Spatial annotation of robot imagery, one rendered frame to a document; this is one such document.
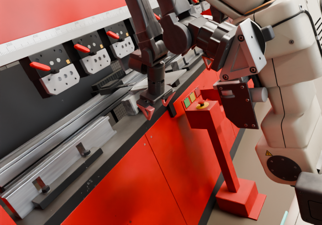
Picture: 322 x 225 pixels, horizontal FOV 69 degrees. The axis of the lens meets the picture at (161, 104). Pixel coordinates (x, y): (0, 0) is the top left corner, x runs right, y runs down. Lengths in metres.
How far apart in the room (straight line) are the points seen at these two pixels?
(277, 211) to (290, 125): 1.01
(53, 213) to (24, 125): 0.73
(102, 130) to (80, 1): 0.58
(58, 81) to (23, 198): 0.42
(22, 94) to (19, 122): 0.15
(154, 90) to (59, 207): 0.49
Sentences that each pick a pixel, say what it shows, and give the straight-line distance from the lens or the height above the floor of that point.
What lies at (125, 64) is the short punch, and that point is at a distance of 1.28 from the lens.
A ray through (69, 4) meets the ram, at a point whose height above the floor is 1.47.
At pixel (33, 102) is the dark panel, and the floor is 1.12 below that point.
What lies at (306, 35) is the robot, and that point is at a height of 1.14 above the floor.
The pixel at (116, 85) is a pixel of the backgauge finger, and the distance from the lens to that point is 1.46.
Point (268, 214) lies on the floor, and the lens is 1.70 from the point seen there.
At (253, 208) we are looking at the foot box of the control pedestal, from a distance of 1.72.
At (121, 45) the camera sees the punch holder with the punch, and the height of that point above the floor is 1.23.
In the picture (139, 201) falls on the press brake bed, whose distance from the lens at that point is 1.13.
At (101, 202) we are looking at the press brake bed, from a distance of 0.98.
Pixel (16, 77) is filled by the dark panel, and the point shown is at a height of 1.28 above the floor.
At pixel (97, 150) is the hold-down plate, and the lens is 1.02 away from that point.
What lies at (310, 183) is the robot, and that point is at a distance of 0.79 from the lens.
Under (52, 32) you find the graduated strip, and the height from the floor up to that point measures 1.39.
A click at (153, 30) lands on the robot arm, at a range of 0.69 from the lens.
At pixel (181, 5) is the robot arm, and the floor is 1.30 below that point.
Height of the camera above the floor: 1.31
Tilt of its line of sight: 20 degrees down
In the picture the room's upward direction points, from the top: 22 degrees counter-clockwise
